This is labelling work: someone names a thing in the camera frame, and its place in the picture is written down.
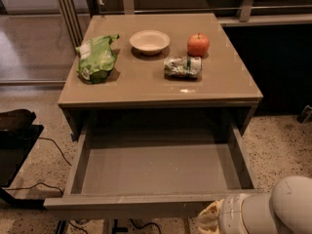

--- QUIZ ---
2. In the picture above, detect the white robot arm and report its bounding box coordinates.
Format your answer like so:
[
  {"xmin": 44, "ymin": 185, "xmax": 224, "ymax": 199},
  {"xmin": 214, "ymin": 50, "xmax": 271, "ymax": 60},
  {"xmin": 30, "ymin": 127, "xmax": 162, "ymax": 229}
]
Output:
[{"xmin": 196, "ymin": 175, "xmax": 312, "ymax": 234}]

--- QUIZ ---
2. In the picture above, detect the brown drawer cabinet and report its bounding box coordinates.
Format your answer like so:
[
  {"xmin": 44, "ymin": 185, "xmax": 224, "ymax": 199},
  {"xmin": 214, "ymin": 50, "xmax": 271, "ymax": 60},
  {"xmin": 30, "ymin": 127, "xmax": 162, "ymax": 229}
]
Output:
[{"xmin": 58, "ymin": 14, "xmax": 262, "ymax": 136}]

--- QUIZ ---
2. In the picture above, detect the white paper bowl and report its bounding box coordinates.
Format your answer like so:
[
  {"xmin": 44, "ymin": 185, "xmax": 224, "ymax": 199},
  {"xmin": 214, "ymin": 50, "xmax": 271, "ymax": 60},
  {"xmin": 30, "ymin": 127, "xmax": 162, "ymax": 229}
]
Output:
[{"xmin": 130, "ymin": 30, "xmax": 170, "ymax": 56}]

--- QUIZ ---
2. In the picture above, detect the metal railing frame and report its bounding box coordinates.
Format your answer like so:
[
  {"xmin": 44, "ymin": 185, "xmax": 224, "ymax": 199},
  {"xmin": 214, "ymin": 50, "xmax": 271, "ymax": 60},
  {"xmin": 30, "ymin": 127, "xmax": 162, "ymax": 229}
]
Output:
[{"xmin": 57, "ymin": 0, "xmax": 312, "ymax": 46}]

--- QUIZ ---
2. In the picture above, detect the black floor cable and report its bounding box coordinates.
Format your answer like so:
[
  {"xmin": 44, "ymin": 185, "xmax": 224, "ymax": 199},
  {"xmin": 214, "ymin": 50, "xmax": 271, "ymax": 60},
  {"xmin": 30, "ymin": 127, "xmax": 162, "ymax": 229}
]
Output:
[{"xmin": 3, "ymin": 136, "xmax": 73, "ymax": 197}]

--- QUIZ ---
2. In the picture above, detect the black chair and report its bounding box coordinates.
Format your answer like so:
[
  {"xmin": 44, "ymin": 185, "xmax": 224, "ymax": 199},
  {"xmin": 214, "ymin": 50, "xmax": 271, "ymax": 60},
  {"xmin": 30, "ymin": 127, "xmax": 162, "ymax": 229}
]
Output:
[{"xmin": 0, "ymin": 109, "xmax": 44, "ymax": 210}]

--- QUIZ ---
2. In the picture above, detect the green chip bag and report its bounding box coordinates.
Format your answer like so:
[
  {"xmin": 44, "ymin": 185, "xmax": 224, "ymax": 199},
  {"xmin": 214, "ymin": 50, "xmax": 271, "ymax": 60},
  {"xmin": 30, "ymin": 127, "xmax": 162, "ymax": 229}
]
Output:
[{"xmin": 76, "ymin": 34, "xmax": 119, "ymax": 84}]

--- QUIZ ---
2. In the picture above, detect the crumpled silver green can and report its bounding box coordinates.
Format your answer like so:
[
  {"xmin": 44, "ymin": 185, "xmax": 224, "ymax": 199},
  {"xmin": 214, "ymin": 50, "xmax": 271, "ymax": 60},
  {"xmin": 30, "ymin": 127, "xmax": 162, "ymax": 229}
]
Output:
[{"xmin": 164, "ymin": 57, "xmax": 202, "ymax": 79}]

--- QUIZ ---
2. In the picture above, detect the grey top drawer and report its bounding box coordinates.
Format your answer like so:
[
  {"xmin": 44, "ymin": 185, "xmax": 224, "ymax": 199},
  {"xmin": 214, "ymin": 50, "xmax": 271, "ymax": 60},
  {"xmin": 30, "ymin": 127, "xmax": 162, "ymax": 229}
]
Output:
[{"xmin": 44, "ymin": 124, "xmax": 257, "ymax": 219}]

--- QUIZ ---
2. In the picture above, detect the red apple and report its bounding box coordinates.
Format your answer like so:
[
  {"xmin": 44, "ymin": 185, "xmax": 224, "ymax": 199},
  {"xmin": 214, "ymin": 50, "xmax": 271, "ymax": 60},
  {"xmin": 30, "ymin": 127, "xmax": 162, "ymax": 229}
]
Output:
[{"xmin": 187, "ymin": 33, "xmax": 210, "ymax": 58}]

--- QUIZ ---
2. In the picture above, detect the black floor object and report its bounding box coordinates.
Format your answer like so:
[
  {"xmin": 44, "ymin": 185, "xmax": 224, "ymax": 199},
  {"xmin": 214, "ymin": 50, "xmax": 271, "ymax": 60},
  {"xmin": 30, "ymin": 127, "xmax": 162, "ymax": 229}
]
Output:
[{"xmin": 297, "ymin": 105, "xmax": 312, "ymax": 124}]

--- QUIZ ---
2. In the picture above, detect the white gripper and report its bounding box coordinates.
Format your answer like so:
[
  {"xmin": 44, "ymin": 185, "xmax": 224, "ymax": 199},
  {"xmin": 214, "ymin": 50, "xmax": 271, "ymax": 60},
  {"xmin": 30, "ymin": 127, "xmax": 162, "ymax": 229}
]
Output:
[{"xmin": 196, "ymin": 194, "xmax": 249, "ymax": 234}]

